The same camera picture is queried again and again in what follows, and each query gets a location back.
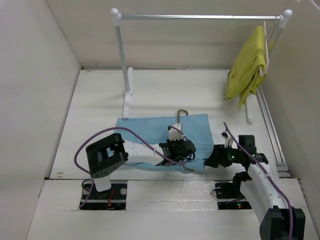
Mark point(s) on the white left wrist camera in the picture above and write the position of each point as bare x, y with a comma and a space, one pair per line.
175, 132

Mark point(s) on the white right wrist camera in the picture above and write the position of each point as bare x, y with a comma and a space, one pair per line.
228, 139

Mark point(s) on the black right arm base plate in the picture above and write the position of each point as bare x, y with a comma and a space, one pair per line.
228, 197

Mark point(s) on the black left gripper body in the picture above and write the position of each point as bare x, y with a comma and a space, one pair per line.
172, 142

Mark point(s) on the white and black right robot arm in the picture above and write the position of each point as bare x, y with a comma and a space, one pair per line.
255, 187

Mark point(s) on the yellow-green garment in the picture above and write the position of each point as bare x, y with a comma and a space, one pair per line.
243, 79

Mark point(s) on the white plastic hanger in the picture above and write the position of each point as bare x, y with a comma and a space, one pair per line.
263, 70

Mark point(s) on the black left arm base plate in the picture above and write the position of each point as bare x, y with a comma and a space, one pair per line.
113, 199

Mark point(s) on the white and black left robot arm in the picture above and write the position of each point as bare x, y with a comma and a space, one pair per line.
108, 154

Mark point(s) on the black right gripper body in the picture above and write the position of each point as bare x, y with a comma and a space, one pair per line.
228, 155

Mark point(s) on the silver metal hanger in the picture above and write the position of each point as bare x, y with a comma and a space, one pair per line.
185, 112

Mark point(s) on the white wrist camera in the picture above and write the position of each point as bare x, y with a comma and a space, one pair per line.
175, 132
228, 139

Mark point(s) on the light blue trousers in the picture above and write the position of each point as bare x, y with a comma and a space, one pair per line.
154, 130

